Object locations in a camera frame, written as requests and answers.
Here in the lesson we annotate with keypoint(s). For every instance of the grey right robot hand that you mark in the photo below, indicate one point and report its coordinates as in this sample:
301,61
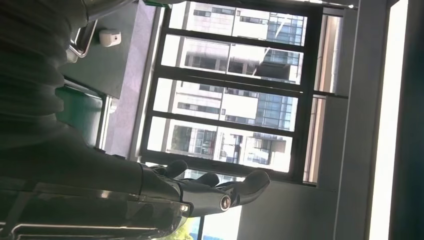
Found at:
82,185

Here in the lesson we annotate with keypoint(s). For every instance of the small white plastic device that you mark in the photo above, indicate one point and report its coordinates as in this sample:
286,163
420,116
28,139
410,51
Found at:
110,37

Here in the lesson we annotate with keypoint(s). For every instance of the green conveyor belt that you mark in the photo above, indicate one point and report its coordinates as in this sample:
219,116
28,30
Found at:
79,112

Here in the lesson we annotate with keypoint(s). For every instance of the dark green table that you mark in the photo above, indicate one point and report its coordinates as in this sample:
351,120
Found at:
106,73

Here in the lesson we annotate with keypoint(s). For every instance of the black framed window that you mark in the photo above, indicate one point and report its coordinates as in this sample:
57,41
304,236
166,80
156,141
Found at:
308,99

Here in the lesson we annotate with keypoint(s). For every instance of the silver conveyor side rail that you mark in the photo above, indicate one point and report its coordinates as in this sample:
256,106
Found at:
104,122

